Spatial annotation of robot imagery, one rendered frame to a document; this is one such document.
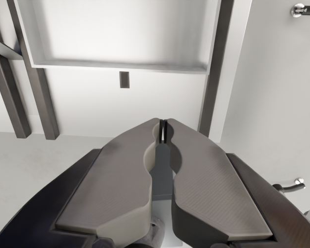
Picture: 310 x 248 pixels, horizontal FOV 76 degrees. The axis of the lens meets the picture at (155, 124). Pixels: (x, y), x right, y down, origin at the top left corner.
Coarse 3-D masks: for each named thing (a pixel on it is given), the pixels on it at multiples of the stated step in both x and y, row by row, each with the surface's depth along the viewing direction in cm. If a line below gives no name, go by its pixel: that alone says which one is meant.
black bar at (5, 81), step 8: (0, 40) 31; (0, 56) 31; (0, 64) 31; (8, 64) 32; (0, 72) 31; (8, 72) 33; (0, 80) 32; (8, 80) 33; (0, 88) 33; (8, 88) 33; (16, 88) 34; (8, 96) 33; (16, 96) 35; (8, 104) 34; (16, 104) 35; (8, 112) 35; (16, 112) 35; (24, 112) 37; (16, 120) 36; (24, 120) 37; (16, 128) 36; (24, 128) 37; (16, 136) 37; (24, 136) 37
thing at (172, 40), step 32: (32, 0) 28; (64, 0) 28; (96, 0) 28; (128, 0) 28; (160, 0) 27; (192, 0) 27; (32, 32) 29; (64, 32) 30; (96, 32) 30; (128, 32) 30; (160, 32) 29; (192, 32) 29; (32, 64) 29; (64, 64) 30; (96, 64) 30; (128, 64) 31; (160, 64) 32; (192, 64) 31
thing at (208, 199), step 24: (168, 120) 12; (168, 144) 12; (192, 144) 10; (216, 144) 10; (192, 168) 8; (216, 168) 8; (192, 192) 7; (216, 192) 7; (240, 192) 7; (192, 216) 6; (216, 216) 6; (240, 216) 6; (192, 240) 7; (216, 240) 6; (240, 240) 6
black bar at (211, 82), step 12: (228, 0) 26; (228, 12) 26; (228, 24) 27; (216, 36) 28; (216, 48) 28; (216, 60) 29; (216, 72) 30; (216, 84) 31; (204, 96) 32; (216, 96) 32; (204, 108) 33; (204, 120) 34; (204, 132) 35
